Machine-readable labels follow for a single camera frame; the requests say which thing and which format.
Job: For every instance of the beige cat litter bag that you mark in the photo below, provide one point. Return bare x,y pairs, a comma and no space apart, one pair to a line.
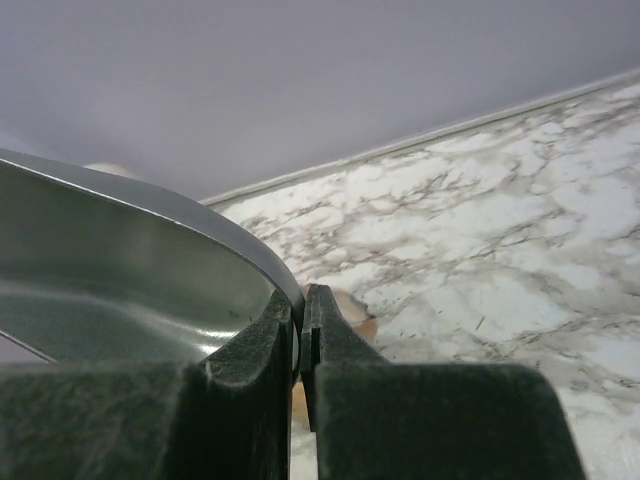
365,325

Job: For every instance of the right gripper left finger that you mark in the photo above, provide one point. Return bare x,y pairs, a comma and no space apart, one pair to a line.
224,417

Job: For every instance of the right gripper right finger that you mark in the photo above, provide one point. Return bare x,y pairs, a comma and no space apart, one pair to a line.
375,419

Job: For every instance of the metal litter scoop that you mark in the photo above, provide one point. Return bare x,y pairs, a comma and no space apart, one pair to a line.
96,266

